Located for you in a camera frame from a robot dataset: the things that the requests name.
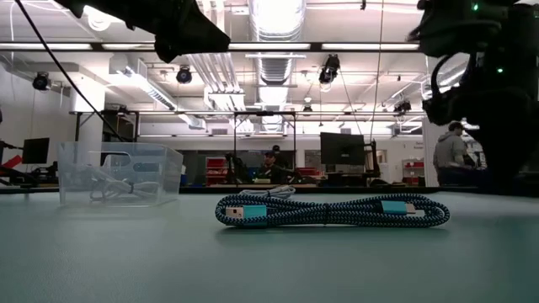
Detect clear plastic bin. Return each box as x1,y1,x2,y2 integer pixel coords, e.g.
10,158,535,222
57,141,184,208

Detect long overhead light bar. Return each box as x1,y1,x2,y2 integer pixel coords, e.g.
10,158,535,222
0,40,422,52

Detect black ceiling camera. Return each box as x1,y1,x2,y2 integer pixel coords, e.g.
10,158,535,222
32,71,51,92
318,53,341,85
175,65,194,85

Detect black computer monitor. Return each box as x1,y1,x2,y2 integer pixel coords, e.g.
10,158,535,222
21,137,51,165
319,131,366,166

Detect silver ceiling duct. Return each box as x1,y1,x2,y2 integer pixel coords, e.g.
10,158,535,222
248,0,307,131

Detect blue braided USB cable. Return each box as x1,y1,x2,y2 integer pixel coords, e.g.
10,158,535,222
214,192,451,230

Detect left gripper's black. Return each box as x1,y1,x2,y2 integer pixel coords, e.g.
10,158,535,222
54,0,232,65

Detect red storage bins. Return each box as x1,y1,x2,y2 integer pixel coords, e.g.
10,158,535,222
205,157,228,186
402,158,425,185

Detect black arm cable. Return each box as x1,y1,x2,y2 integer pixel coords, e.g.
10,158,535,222
14,0,127,143

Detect black table edge trim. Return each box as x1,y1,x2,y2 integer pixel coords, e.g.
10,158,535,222
0,184,539,195

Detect person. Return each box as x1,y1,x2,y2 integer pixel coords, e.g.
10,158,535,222
271,144,291,169
432,120,472,187
256,150,296,185

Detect black gantry frame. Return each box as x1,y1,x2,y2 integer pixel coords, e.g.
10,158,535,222
232,110,297,186

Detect white USB-C cable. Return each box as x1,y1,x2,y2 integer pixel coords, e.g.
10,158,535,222
88,178,162,202
237,184,297,200

